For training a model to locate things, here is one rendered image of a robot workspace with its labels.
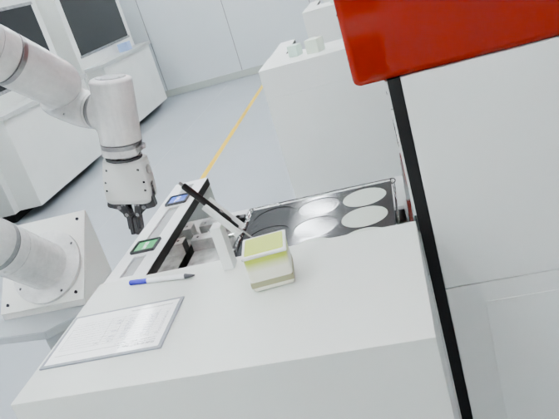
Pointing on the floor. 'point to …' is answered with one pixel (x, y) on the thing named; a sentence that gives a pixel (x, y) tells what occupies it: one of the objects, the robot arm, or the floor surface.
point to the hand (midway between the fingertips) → (136, 224)
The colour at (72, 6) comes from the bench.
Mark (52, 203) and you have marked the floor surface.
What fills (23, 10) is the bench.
